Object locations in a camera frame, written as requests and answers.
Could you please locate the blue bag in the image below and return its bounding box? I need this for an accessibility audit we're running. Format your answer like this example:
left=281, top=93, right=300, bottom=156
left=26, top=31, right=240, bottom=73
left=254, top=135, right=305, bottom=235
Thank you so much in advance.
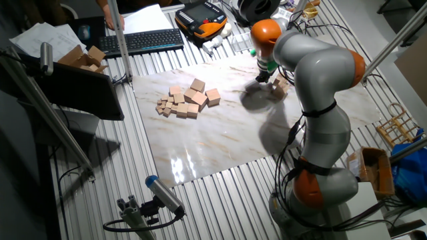
left=390, top=128, right=427, bottom=205

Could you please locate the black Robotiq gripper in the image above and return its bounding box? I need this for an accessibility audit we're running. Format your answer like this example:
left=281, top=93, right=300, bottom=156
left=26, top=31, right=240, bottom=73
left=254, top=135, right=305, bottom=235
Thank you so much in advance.
left=254, top=69, right=272, bottom=84

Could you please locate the aluminium frame post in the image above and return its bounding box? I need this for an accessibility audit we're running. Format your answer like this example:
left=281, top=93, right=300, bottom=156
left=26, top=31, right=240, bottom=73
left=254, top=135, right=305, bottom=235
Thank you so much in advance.
left=362, top=1, right=427, bottom=87
left=290, top=0, right=310, bottom=23
left=107, top=0, right=134, bottom=85

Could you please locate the person right hand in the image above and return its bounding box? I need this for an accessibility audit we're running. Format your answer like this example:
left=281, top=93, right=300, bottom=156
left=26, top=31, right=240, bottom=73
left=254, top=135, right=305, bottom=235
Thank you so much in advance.
left=102, top=8, right=125, bottom=31

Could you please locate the marble pattern board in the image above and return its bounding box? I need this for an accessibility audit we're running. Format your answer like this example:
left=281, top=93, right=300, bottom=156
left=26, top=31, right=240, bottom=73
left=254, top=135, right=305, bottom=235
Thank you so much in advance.
left=132, top=33, right=384, bottom=189

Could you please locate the grey computer mouse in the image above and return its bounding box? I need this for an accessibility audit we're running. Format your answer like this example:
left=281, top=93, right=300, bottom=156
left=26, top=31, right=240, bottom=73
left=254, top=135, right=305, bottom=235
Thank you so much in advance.
left=77, top=24, right=91, bottom=41

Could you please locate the black mouse pad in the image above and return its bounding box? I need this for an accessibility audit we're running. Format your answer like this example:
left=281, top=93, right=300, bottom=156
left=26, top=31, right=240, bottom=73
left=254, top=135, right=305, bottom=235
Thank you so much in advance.
left=68, top=15, right=108, bottom=51

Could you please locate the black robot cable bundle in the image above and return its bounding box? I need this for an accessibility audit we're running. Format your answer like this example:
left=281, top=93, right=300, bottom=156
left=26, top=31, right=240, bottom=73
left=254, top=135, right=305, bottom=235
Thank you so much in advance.
left=273, top=65, right=401, bottom=234

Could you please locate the clear plastic box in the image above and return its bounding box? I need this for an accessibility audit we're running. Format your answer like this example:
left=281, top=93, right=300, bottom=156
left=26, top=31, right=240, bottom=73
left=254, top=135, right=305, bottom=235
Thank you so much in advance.
left=230, top=32, right=253, bottom=53

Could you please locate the aluminium camera bracket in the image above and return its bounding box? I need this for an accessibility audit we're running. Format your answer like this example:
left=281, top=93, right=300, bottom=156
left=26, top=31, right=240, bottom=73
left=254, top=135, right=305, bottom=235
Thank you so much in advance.
left=116, top=195, right=159, bottom=240

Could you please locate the black camera cable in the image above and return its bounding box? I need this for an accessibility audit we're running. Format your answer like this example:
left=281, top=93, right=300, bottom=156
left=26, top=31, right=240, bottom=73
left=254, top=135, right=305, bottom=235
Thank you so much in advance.
left=102, top=209, right=186, bottom=233

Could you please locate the black computer keyboard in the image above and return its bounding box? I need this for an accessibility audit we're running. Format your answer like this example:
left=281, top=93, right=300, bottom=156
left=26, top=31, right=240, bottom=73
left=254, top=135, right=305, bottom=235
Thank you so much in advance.
left=98, top=28, right=185, bottom=59

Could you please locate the grey camera blue tip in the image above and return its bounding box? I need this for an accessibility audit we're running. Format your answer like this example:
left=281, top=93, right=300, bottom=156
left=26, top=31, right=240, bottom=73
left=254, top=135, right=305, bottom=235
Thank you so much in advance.
left=144, top=174, right=186, bottom=217

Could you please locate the white robot plinth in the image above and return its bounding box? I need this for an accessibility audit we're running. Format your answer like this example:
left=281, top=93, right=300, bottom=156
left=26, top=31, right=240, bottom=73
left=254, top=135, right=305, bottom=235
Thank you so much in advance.
left=328, top=181, right=393, bottom=240

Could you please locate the brown cardboard sheet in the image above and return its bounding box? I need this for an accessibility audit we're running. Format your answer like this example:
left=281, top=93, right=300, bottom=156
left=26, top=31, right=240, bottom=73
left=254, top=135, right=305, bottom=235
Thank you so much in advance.
left=394, top=31, right=427, bottom=108

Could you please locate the gold foil bag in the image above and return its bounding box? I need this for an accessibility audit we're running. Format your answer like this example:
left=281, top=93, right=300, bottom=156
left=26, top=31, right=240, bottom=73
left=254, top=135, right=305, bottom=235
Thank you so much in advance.
left=302, top=1, right=320, bottom=20

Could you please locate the brown cardboard box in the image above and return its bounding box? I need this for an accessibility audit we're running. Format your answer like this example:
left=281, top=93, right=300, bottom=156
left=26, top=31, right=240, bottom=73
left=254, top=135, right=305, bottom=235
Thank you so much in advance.
left=346, top=146, right=396, bottom=200

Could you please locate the white egg shaped object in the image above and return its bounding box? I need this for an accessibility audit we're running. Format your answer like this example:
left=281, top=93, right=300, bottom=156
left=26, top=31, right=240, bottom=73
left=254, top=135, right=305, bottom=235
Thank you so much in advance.
left=220, top=22, right=233, bottom=38

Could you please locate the printed paper stack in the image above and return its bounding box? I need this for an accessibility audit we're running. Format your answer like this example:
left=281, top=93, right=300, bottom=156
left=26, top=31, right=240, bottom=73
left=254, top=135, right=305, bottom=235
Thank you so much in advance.
left=9, top=22, right=87, bottom=63

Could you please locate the orange black teach pendant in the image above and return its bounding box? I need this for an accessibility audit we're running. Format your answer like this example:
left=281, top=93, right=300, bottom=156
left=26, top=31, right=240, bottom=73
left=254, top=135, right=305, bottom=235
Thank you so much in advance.
left=174, top=1, right=228, bottom=43

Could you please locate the white paper sheet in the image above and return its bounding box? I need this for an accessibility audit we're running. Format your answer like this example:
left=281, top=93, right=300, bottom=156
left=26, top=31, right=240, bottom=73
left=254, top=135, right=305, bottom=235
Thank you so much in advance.
left=120, top=3, right=175, bottom=35

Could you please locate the white power strip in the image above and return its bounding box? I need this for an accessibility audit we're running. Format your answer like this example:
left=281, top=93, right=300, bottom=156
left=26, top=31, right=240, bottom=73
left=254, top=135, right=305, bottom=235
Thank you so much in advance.
left=272, top=6, right=295, bottom=21

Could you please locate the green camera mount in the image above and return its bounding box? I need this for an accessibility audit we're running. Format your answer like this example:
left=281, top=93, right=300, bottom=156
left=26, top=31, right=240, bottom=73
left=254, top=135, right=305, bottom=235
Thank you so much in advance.
left=250, top=49, right=280, bottom=73

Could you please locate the aluminium frame beam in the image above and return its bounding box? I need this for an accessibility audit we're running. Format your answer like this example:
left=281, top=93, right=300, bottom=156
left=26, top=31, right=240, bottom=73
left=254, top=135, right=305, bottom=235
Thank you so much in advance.
left=0, top=45, right=97, bottom=183
left=388, top=135, right=427, bottom=165

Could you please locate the white plug adapter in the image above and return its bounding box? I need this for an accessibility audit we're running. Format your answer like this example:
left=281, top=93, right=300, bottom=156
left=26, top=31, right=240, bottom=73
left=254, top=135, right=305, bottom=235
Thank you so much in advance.
left=201, top=35, right=224, bottom=56

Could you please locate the black monitor panel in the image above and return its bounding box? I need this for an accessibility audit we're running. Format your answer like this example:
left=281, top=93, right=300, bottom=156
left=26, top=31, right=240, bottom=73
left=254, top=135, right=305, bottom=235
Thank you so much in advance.
left=18, top=53, right=125, bottom=121

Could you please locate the small open cardboard box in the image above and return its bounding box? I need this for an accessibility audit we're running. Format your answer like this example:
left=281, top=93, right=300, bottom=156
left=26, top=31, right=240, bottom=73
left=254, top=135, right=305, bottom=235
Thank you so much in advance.
left=57, top=45, right=109, bottom=75

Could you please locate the person right forearm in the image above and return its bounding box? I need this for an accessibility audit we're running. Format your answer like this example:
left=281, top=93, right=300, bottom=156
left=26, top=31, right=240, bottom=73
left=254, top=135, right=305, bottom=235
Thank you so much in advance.
left=94, top=0, right=113, bottom=11

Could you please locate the wooden rack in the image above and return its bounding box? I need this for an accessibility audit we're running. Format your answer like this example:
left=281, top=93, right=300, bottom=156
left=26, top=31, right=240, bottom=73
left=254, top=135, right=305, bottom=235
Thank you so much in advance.
left=376, top=102, right=425, bottom=149

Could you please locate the black filament spool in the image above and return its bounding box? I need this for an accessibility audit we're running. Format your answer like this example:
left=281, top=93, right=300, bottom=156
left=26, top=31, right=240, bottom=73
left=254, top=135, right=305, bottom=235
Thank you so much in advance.
left=237, top=0, right=282, bottom=24

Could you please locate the grey camera on frame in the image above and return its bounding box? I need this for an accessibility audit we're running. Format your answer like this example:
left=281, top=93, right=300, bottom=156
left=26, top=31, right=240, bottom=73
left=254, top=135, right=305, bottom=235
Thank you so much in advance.
left=39, top=41, right=55, bottom=77

